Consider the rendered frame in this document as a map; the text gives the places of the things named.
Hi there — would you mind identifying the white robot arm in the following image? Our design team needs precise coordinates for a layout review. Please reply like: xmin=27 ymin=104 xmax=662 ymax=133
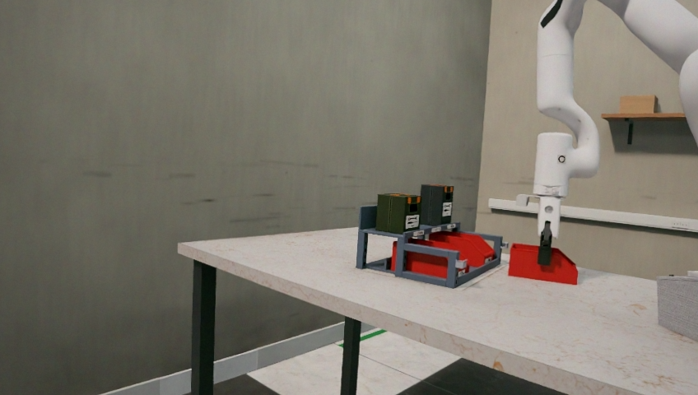
xmin=516 ymin=0 xmax=698 ymax=207

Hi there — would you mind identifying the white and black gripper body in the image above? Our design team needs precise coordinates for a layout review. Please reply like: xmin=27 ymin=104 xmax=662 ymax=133
xmin=536 ymin=197 xmax=565 ymax=239

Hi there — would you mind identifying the red bin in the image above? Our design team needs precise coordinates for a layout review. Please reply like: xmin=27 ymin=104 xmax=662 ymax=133
xmin=391 ymin=238 xmax=468 ymax=278
xmin=508 ymin=243 xmax=578 ymax=286
xmin=429 ymin=230 xmax=494 ymax=267

